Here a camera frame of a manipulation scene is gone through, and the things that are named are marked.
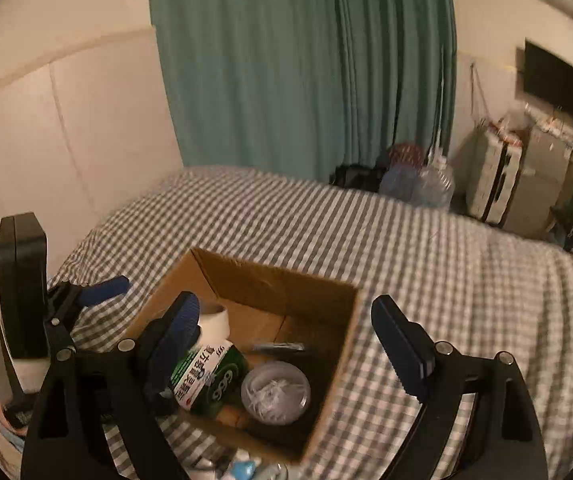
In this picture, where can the clear round plastic container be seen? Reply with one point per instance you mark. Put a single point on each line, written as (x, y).
(276, 392)

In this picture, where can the brown cardboard box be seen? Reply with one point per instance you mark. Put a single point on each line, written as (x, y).
(266, 290)

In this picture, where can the black flat television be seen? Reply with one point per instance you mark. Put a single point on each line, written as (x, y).
(556, 80)

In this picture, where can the grey checkered bed sheet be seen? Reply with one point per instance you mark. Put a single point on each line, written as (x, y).
(366, 240)

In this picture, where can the clear large water jug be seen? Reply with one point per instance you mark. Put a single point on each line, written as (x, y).
(437, 182)

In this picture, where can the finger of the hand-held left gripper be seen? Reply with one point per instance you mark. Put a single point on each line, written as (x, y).
(101, 291)

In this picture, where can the dark red round object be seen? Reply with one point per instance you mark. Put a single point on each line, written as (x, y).
(406, 152)

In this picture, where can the white suitcase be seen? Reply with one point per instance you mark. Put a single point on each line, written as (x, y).
(491, 180)

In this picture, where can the green curtain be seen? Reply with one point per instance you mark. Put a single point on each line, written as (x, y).
(266, 60)

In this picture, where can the blue and white small object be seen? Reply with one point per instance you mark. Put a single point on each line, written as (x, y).
(244, 470)

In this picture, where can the grey cabinet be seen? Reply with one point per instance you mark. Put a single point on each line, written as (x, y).
(546, 180)

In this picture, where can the beige padded headboard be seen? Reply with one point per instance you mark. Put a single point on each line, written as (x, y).
(66, 160)

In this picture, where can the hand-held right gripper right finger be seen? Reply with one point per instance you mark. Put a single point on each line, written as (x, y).
(400, 347)

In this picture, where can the white tape roll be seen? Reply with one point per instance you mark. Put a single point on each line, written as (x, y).
(215, 322)

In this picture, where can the dark pen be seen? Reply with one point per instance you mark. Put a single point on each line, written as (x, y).
(279, 346)

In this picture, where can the blue water jug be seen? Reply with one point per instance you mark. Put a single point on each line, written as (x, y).
(399, 183)

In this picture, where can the black bag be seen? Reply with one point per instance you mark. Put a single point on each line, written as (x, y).
(354, 177)

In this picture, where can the green medicine box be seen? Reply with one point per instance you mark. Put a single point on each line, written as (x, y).
(206, 377)

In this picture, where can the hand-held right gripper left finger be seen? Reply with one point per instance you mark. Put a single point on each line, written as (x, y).
(180, 327)

